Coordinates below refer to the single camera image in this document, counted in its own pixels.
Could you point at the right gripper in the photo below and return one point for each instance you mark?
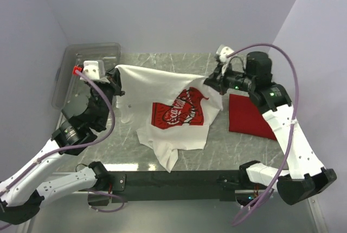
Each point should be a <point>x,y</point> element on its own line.
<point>217,81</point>

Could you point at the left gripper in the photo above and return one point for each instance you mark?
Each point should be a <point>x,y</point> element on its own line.
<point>114,77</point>

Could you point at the white Coca-Cola t-shirt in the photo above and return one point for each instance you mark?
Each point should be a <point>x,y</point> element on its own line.
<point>168,111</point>

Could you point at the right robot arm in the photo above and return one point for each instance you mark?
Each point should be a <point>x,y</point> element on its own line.
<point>306,175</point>

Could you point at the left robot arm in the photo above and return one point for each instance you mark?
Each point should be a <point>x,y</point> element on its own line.
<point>28,190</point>

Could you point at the clear plastic bin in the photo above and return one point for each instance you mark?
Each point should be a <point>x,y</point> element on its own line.
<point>76,55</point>

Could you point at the folded red t-shirt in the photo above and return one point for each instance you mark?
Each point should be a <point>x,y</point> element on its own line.
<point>245,118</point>

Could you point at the black mounting base bar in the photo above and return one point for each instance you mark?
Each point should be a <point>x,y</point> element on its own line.
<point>176,185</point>

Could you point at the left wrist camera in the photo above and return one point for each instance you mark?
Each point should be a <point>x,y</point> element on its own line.
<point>93,69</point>

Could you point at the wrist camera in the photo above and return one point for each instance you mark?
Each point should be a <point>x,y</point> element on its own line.
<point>223,57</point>
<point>93,69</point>

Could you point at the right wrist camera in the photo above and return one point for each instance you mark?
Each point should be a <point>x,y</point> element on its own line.
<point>223,57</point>

